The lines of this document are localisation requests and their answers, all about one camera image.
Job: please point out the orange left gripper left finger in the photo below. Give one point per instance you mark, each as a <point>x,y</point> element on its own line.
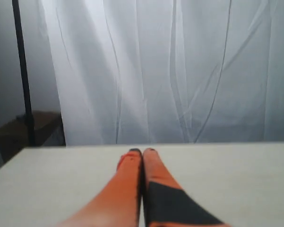
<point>118,203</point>

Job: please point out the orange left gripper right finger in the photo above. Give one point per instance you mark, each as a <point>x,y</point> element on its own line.
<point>166,204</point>

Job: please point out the brown cardboard box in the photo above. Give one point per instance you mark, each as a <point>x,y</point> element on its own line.
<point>48,129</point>

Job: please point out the black stand pole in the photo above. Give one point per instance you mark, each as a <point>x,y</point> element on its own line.
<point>28,116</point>

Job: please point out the white backdrop curtain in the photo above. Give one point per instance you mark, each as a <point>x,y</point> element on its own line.
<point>157,71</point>

